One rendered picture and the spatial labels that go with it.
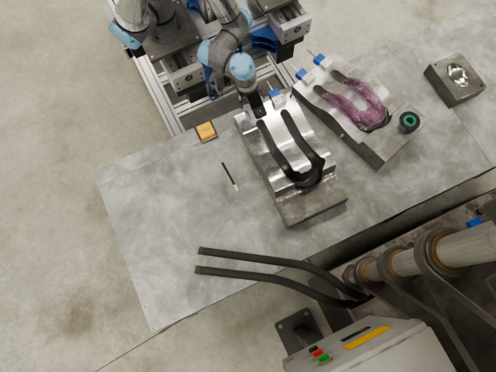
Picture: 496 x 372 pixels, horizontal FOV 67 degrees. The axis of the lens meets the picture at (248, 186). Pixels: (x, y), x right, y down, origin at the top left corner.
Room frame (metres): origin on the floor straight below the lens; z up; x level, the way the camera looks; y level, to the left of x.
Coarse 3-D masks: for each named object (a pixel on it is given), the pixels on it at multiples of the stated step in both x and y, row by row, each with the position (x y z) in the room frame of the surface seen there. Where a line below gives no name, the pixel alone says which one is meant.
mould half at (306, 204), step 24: (288, 96) 0.80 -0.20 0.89; (240, 120) 0.71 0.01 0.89; (264, 120) 0.70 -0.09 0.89; (264, 144) 0.60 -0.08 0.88; (288, 144) 0.59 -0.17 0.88; (312, 144) 0.57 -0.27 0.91; (264, 168) 0.48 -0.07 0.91; (288, 192) 0.39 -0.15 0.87; (312, 192) 0.39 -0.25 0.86; (336, 192) 0.38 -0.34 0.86; (288, 216) 0.30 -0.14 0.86; (312, 216) 0.30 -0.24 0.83
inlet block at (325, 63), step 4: (316, 56) 0.99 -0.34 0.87; (320, 56) 0.99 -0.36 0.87; (324, 56) 0.99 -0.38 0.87; (316, 60) 0.97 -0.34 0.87; (320, 60) 0.97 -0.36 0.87; (324, 60) 0.96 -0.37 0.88; (328, 60) 0.96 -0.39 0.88; (332, 60) 0.96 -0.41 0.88; (316, 64) 0.97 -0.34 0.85; (320, 64) 0.95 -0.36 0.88; (324, 64) 0.94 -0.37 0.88; (328, 64) 0.94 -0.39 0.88; (332, 64) 0.95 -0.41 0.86; (320, 68) 0.94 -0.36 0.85; (324, 68) 0.93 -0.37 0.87; (328, 68) 0.94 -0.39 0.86
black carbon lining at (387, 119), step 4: (332, 72) 0.92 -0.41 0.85; (336, 72) 0.92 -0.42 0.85; (332, 76) 0.90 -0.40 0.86; (336, 76) 0.90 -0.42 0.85; (340, 76) 0.90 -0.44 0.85; (344, 76) 0.89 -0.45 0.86; (340, 80) 0.87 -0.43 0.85; (316, 88) 0.85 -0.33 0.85; (320, 88) 0.85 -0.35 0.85; (316, 92) 0.83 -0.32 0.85; (320, 92) 0.83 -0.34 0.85; (324, 92) 0.82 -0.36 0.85; (328, 92) 0.82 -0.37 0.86; (320, 96) 0.81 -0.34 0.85; (388, 112) 0.69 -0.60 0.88; (388, 116) 0.68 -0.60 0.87; (384, 120) 0.66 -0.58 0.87; (388, 120) 0.66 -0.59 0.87; (380, 124) 0.65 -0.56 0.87; (384, 124) 0.64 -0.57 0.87; (376, 128) 0.63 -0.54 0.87; (368, 132) 0.61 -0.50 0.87
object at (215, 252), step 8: (200, 248) 0.21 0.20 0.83; (208, 248) 0.21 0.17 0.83; (216, 256) 0.18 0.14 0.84; (224, 256) 0.17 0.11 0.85; (232, 256) 0.17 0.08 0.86; (240, 256) 0.17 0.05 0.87; (248, 256) 0.16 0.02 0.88; (256, 256) 0.16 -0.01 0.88; (264, 256) 0.16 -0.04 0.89; (272, 256) 0.15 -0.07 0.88; (272, 264) 0.12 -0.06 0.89; (280, 264) 0.12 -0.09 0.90; (288, 264) 0.12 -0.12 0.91
